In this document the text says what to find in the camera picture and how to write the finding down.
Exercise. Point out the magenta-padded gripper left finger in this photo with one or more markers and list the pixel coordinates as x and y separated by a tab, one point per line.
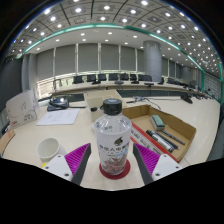
76	159

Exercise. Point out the clear bottle with black cap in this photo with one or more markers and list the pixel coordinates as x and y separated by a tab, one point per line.
112	140

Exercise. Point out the white-barrelled marker pen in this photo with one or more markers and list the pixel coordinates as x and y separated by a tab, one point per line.
160	141

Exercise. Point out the white paper sheet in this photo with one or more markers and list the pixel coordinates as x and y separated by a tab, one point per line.
58	116

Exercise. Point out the long curved conference desk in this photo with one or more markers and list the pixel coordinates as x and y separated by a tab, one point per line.
100	86

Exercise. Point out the small open white box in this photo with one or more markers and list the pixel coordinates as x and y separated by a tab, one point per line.
95	100

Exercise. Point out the black table microphone base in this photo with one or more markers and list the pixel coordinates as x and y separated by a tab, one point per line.
186	98

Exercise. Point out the large white cardboard box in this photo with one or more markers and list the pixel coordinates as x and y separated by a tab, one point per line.
21	110

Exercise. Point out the brown paper envelope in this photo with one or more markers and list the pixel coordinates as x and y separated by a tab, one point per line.
6	141

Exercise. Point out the black marker pen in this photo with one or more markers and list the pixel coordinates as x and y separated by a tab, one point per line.
173	138

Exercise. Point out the open brown box, red side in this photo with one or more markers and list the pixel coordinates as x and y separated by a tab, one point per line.
181	133

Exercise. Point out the black desk telephone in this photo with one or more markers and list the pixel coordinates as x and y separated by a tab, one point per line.
58	104

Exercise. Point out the group of round ceiling lights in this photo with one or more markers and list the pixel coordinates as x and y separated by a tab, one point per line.
106	7

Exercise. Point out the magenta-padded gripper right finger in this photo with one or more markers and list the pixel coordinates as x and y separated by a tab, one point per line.
147	159

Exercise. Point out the teal whiteboard eraser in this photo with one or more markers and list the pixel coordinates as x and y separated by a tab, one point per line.
157	122

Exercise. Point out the flat round red coaster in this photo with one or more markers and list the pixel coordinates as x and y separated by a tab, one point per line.
115	176

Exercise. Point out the row of black office chairs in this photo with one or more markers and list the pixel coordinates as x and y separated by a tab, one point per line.
78	79

